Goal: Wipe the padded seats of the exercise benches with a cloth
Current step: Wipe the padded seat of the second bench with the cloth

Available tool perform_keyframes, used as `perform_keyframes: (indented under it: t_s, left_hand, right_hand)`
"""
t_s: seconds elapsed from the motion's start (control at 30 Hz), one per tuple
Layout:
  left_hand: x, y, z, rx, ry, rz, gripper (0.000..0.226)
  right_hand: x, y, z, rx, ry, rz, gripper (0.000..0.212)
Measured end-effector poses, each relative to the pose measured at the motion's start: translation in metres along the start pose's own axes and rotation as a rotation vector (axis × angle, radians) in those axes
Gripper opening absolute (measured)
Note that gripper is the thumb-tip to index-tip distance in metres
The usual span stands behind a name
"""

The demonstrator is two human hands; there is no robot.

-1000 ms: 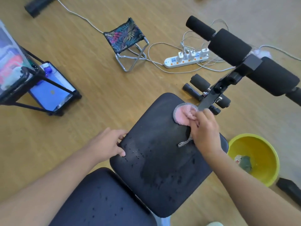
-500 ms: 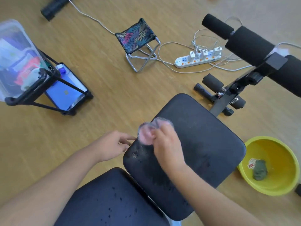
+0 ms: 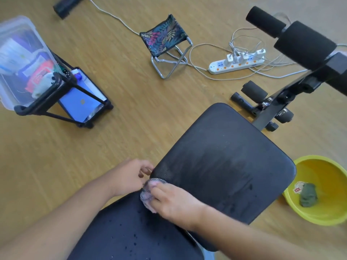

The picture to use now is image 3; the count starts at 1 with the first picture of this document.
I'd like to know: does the red packet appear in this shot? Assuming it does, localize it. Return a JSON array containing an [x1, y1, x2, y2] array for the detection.
[[25, 60, 55, 94]]

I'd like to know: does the grey mesh scrubbing cloth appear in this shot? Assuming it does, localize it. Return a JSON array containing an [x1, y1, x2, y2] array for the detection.
[[140, 178, 168, 213]]

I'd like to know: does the small black foam roller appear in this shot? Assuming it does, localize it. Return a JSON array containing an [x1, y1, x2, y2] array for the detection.
[[277, 108, 295, 124]]

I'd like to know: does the black metal bench frame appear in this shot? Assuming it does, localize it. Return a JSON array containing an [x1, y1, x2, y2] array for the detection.
[[230, 50, 347, 133]]

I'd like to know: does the black cylinder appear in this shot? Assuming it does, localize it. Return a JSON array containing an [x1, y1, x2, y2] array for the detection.
[[53, 0, 88, 20]]

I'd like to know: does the black bench back pad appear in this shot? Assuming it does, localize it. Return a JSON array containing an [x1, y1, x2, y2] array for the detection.
[[151, 103, 297, 226]]

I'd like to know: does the green cloth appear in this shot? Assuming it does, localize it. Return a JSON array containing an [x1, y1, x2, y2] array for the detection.
[[299, 183, 318, 208]]

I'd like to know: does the long black foam roller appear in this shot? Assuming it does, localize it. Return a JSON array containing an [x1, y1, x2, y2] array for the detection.
[[246, 6, 287, 39]]

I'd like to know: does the person's left forearm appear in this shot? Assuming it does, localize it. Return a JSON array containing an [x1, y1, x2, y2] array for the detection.
[[0, 173, 124, 260]]

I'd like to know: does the clear plastic storage box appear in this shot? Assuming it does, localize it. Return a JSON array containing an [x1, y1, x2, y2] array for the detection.
[[0, 15, 65, 111]]

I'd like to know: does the large black foam roller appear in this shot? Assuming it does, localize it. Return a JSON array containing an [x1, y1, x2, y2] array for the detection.
[[273, 21, 338, 71]]

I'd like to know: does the person's left hand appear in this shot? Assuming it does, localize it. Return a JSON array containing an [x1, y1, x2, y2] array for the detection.
[[107, 159, 155, 197]]

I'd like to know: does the white power strip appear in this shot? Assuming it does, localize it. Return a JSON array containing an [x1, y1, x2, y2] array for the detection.
[[208, 55, 266, 75]]

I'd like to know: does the short black foam roller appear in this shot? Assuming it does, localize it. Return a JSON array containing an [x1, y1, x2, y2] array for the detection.
[[241, 81, 269, 102]]

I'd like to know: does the tangle of white charger cables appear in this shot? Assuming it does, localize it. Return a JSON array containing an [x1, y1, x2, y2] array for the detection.
[[189, 12, 347, 81]]

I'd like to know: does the white power strip cable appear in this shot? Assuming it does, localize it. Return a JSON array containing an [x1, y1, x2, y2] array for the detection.
[[86, 0, 210, 73]]

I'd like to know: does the yellow plastic basin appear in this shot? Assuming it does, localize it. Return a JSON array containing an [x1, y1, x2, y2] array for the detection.
[[282, 155, 347, 227]]

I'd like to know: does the floral folding stool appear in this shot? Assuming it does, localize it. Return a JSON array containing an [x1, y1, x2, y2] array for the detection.
[[139, 14, 194, 79]]

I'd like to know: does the black bench seat pad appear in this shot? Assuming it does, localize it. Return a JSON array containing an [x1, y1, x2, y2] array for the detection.
[[67, 191, 216, 260]]

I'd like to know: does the person's right hand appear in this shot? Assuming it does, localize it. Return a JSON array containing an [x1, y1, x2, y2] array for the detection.
[[148, 182, 209, 232]]

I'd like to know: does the black metal rack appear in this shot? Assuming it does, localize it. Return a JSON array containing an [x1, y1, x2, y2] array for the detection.
[[14, 51, 114, 130]]

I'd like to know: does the person's right forearm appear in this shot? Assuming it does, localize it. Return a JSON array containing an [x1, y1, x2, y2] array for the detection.
[[190, 207, 337, 260]]

